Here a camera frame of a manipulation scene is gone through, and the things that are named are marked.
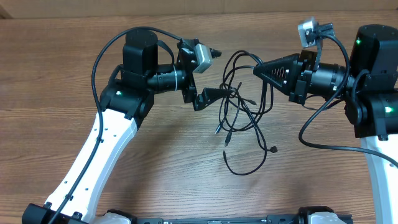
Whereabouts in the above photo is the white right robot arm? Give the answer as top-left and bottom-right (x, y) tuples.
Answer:
(254, 21), (397, 223)

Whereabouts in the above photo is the black usb cable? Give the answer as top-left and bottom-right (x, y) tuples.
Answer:
(214, 50), (275, 135)

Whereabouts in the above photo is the black cable with silver plug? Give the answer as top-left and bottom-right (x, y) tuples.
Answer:
(222, 90), (279, 177)

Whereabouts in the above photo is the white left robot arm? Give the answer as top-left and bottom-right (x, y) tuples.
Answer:
(22, 27), (228, 224)

